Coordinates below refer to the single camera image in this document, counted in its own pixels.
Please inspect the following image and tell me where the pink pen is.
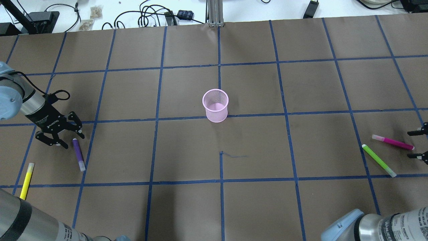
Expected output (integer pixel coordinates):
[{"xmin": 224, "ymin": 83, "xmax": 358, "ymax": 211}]
[{"xmin": 371, "ymin": 135, "xmax": 415, "ymax": 150}]

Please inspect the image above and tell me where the yellow pen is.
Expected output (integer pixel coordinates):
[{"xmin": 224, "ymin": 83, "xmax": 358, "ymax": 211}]
[{"xmin": 20, "ymin": 163, "xmax": 35, "ymax": 200}]

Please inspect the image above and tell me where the green pen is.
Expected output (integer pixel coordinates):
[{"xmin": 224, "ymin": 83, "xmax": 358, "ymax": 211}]
[{"xmin": 362, "ymin": 144, "xmax": 397, "ymax": 177}]

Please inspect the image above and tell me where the black camera stand base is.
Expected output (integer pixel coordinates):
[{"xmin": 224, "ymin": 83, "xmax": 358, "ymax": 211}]
[{"xmin": 0, "ymin": 11, "xmax": 60, "ymax": 36}]

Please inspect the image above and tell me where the pink mesh cup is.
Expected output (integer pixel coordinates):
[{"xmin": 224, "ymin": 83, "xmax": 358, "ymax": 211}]
[{"xmin": 202, "ymin": 89, "xmax": 229, "ymax": 123}]

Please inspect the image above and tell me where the purple pen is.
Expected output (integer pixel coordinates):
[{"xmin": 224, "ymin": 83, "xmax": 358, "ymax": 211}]
[{"xmin": 72, "ymin": 138, "xmax": 86, "ymax": 171}]

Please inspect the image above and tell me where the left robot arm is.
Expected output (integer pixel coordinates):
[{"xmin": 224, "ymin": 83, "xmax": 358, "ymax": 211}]
[{"xmin": 0, "ymin": 62, "xmax": 92, "ymax": 241}]

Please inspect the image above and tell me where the black power adapter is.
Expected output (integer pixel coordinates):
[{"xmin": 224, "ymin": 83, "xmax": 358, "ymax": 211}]
[{"xmin": 303, "ymin": 0, "xmax": 319, "ymax": 19}]

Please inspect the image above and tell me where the aluminium frame post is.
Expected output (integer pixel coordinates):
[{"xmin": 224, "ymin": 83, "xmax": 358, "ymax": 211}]
[{"xmin": 205, "ymin": 0, "xmax": 224, "ymax": 27}]

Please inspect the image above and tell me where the snack bag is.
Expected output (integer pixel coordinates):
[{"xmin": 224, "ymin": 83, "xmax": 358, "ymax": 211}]
[
  {"xmin": 79, "ymin": 19, "xmax": 94, "ymax": 31},
  {"xmin": 90, "ymin": 5, "xmax": 103, "ymax": 19}
]

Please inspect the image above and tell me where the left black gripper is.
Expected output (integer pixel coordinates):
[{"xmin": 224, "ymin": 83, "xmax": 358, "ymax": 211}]
[{"xmin": 28, "ymin": 103, "xmax": 85, "ymax": 149}]

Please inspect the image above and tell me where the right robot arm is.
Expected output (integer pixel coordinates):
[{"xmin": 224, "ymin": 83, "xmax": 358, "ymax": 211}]
[{"xmin": 321, "ymin": 122, "xmax": 428, "ymax": 241}]

